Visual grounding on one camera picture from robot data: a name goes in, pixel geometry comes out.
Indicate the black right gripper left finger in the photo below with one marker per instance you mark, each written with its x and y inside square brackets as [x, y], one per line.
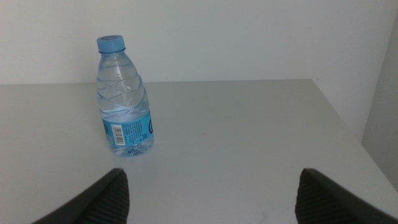
[105, 202]

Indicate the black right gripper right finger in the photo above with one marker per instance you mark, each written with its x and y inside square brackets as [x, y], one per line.
[323, 202]

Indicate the clear water bottle blue cap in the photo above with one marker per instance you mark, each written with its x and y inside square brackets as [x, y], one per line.
[124, 109]

